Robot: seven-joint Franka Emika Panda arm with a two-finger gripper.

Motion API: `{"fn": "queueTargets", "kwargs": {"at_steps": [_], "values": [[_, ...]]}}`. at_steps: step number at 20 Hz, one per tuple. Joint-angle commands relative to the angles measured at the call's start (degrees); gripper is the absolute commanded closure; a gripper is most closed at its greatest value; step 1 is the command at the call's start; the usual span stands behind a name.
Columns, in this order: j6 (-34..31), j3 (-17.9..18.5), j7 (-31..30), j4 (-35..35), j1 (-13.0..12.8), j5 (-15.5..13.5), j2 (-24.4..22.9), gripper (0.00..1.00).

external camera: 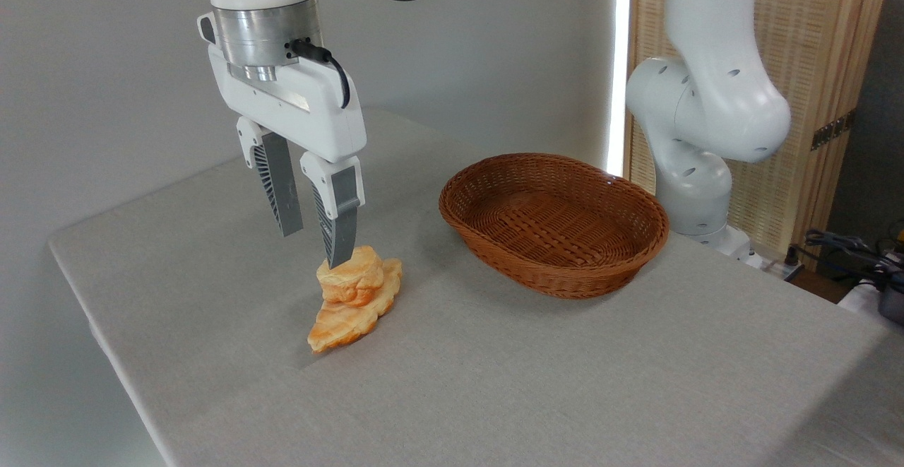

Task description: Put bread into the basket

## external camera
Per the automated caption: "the large flat golden bread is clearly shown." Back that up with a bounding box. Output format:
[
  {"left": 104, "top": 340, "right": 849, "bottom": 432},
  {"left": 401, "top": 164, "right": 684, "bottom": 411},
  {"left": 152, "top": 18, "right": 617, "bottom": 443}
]
[{"left": 307, "top": 259, "right": 403, "bottom": 353}]

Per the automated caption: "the dark metal screen hinge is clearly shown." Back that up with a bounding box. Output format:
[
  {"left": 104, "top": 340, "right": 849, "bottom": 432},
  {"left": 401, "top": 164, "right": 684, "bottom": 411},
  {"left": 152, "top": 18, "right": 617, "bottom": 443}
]
[{"left": 811, "top": 110, "right": 856, "bottom": 151}]

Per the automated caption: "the white power strip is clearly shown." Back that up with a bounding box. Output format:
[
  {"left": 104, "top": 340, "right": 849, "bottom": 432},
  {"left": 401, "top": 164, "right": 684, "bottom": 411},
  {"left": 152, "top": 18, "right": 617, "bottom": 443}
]
[{"left": 747, "top": 251, "right": 806, "bottom": 282}]

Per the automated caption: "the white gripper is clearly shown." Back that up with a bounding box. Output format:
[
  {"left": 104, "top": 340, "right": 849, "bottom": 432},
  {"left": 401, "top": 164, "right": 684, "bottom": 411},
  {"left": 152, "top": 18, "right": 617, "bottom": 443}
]
[{"left": 208, "top": 45, "right": 368, "bottom": 269}]

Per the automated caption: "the small round croissant bread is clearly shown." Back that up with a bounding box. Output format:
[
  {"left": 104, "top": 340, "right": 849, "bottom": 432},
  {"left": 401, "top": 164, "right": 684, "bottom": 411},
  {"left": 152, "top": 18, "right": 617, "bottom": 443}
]
[{"left": 316, "top": 245, "right": 386, "bottom": 307}]

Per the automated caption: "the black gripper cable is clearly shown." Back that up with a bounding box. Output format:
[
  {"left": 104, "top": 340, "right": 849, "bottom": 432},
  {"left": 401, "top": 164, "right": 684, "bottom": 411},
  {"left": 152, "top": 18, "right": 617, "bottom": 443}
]
[{"left": 287, "top": 38, "right": 352, "bottom": 110}]

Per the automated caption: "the grey tablecloth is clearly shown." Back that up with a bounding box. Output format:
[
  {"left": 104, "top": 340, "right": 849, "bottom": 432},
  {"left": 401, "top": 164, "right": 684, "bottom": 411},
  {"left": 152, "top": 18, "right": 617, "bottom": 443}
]
[{"left": 48, "top": 107, "right": 904, "bottom": 467}]

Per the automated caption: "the brown oval wicker basket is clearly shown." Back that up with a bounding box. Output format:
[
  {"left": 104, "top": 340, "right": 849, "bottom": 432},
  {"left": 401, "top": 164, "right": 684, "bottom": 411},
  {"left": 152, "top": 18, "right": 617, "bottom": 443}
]
[{"left": 439, "top": 153, "right": 670, "bottom": 300}]

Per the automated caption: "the black cable bundle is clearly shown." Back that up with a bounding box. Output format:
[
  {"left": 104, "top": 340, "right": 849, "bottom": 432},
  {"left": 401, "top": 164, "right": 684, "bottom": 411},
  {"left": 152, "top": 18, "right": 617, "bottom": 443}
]
[{"left": 804, "top": 228, "right": 904, "bottom": 278}]

